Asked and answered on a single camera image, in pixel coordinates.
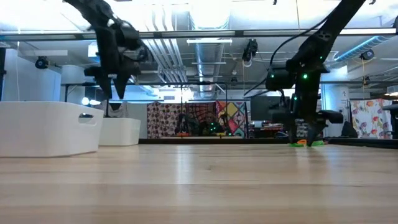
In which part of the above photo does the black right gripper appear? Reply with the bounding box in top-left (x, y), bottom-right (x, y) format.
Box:
top-left (272, 67), bottom-right (345, 147)

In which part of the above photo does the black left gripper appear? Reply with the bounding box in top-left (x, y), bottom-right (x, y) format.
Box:
top-left (83, 20), bottom-right (134, 100)

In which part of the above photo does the white hanging cloth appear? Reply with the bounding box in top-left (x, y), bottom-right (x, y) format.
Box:
top-left (93, 100), bottom-right (129, 119)

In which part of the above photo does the white round column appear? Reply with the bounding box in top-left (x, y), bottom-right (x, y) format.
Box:
top-left (322, 67), bottom-right (351, 138)

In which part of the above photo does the cluttered workbench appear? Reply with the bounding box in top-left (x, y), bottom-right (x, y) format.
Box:
top-left (248, 120), bottom-right (292, 139)

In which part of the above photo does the black computer monitor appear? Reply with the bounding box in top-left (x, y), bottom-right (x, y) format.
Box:
top-left (249, 95), bottom-right (293, 123)

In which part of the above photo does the white plastic basket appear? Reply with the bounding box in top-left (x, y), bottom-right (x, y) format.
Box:
top-left (0, 101), bottom-right (104, 158)
top-left (98, 117), bottom-right (142, 147)

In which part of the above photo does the brown dotted curtain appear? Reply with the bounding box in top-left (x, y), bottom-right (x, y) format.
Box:
top-left (146, 101), bottom-right (187, 139)

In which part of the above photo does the white floral curtain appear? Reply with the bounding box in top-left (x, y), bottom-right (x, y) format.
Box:
top-left (350, 98), bottom-right (394, 139)

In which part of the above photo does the colourful geometric curtain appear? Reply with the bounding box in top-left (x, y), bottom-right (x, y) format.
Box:
top-left (215, 100), bottom-right (249, 139)

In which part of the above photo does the black round spotlight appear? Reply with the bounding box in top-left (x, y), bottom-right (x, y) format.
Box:
top-left (34, 55), bottom-right (50, 70)

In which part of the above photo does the dark orange web-patterned curtain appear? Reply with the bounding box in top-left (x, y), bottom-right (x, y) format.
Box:
top-left (185, 101), bottom-right (218, 138)

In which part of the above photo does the long grey horizontal beam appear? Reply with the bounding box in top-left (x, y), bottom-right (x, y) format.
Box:
top-left (0, 29), bottom-right (398, 41)

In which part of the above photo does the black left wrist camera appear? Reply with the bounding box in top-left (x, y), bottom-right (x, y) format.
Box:
top-left (124, 29), bottom-right (154, 68)

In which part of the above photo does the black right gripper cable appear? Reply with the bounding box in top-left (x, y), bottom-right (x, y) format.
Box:
top-left (243, 15), bottom-right (333, 97)

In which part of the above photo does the black hanging camera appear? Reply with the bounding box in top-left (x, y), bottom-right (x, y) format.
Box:
top-left (241, 38), bottom-right (259, 68)

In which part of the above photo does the black aluminium table frame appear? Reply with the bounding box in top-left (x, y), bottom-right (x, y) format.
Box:
top-left (138, 138), bottom-right (398, 147)

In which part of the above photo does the blue-lit ceiling duct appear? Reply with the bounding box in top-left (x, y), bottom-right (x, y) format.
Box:
top-left (334, 34), bottom-right (398, 63)

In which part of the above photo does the silver ventilation duct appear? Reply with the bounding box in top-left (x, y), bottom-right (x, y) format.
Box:
top-left (195, 0), bottom-right (225, 100)

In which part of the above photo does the yellow hanging cable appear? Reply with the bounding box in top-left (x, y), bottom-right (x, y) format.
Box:
top-left (295, 0), bottom-right (302, 35)

